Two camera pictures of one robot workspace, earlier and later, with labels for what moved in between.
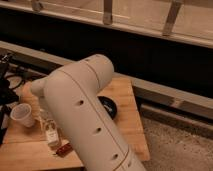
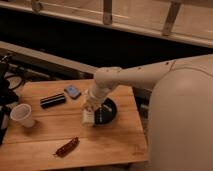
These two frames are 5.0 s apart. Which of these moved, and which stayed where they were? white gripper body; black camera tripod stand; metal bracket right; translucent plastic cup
Moved: white gripper body
Stayed: black camera tripod stand; metal bracket right; translucent plastic cup
